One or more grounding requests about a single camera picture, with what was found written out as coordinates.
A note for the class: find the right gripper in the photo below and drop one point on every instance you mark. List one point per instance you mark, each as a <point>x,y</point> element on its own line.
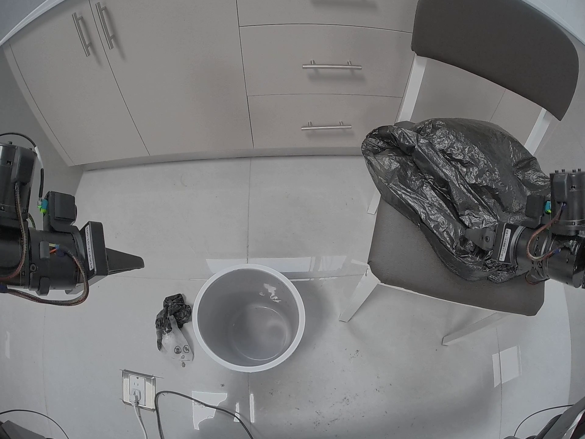
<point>518,247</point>

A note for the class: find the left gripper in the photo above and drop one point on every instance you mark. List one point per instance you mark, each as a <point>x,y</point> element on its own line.
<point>45,272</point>

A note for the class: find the black plastic bag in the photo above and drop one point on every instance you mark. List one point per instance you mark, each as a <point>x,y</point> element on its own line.
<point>448,176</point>

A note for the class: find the black plastic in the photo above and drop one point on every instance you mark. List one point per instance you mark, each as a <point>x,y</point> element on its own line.
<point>176,311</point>

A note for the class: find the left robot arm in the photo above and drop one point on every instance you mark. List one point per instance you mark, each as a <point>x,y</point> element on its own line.
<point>16,172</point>

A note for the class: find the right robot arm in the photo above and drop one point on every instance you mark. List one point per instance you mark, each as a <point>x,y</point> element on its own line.
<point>569,199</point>

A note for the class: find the white trash bin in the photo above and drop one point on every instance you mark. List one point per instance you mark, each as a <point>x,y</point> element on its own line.
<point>249,332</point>

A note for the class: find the grey chair with white legs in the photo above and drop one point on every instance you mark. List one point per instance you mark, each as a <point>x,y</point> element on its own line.
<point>493,39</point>

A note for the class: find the beige cabinet with drawers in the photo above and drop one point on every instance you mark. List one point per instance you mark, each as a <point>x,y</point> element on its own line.
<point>183,85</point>

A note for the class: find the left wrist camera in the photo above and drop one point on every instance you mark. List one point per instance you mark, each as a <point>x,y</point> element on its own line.
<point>61,208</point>

